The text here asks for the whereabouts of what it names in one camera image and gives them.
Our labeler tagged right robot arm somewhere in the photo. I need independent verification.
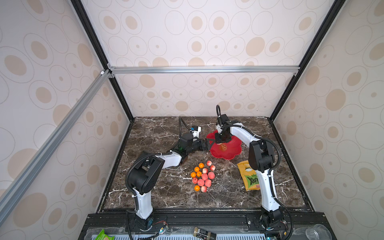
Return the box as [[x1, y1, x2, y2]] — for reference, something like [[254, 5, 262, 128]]
[[215, 105, 288, 230]]

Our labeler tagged red flower-shaped fruit bowl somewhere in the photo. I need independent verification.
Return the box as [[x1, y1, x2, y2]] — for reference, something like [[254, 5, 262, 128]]
[[207, 130, 242, 161]]

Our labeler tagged green packet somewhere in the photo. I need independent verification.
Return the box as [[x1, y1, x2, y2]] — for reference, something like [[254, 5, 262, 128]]
[[95, 230, 115, 240]]

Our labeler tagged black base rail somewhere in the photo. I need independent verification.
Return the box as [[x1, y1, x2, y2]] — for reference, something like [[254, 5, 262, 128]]
[[78, 208, 336, 240]]

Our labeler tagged dark glass bottle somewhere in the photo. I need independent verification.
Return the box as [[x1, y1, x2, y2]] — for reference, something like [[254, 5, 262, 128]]
[[193, 227, 217, 240]]

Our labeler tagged clear plastic cup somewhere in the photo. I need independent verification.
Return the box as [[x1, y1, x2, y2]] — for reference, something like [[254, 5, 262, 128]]
[[305, 224, 332, 240]]

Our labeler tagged yellow snack bag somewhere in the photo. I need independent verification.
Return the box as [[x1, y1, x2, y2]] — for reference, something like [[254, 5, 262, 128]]
[[237, 161, 261, 191]]

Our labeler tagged horizontal aluminium frame bar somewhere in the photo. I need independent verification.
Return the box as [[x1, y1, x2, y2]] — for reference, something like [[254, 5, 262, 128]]
[[110, 65, 300, 75]]

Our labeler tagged diagonal aluminium frame bar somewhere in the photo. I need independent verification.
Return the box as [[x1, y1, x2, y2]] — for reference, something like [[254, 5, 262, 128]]
[[1, 69, 112, 225]]

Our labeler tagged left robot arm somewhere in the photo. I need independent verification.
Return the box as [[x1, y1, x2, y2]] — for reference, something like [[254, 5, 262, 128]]
[[125, 117, 212, 221]]

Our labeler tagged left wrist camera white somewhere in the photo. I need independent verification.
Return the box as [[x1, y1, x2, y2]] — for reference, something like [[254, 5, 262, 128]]
[[190, 126, 201, 139]]

